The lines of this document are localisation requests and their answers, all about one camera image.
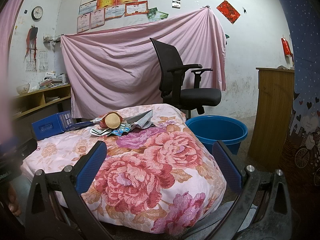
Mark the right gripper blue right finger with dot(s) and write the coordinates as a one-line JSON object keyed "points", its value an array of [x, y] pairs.
{"points": [[262, 209]]}

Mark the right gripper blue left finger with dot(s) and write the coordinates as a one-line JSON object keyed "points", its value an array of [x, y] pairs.
{"points": [[55, 207]]}

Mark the green blue snack packet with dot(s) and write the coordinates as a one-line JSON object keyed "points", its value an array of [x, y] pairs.
{"points": [[123, 128]]}

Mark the grey wrapper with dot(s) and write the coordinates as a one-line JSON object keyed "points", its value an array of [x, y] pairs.
{"points": [[141, 121]]}

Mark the wooden shelf desk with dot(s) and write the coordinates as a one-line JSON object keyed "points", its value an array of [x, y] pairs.
{"points": [[34, 106]]}

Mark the blue cardboard box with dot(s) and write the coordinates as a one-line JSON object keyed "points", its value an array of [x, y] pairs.
{"points": [[52, 125]]}

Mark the white ceramic bowl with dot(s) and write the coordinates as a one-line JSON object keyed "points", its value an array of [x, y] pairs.
{"points": [[23, 89]]}

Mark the stack of books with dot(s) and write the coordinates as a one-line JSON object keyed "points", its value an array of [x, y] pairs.
{"points": [[52, 79]]}

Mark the blue plastic basin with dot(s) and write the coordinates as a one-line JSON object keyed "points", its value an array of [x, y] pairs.
{"points": [[211, 128]]}

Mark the wooden cabinet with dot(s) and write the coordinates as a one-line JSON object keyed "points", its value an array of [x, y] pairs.
{"points": [[275, 99]]}

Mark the floral pink quilt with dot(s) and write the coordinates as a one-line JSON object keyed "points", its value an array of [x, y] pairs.
{"points": [[157, 180]]}

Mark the pink hanging sheet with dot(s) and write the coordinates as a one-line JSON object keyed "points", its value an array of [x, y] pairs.
{"points": [[117, 68]]}

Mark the black office chair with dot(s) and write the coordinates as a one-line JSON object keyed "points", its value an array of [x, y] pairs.
{"points": [[172, 77]]}

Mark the red tassel wall hanging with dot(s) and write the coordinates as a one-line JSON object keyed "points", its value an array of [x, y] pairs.
{"points": [[31, 42]]}

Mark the round wall clock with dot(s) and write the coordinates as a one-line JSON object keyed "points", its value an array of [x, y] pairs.
{"points": [[37, 13]]}

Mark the red hanging wall ornament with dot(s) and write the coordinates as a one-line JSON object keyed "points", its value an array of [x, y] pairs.
{"points": [[286, 47]]}

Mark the wall certificates cluster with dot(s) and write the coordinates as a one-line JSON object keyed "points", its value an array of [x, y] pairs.
{"points": [[94, 13]]}

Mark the red diamond wall decoration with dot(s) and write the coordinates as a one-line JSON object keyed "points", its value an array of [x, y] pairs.
{"points": [[228, 11]]}

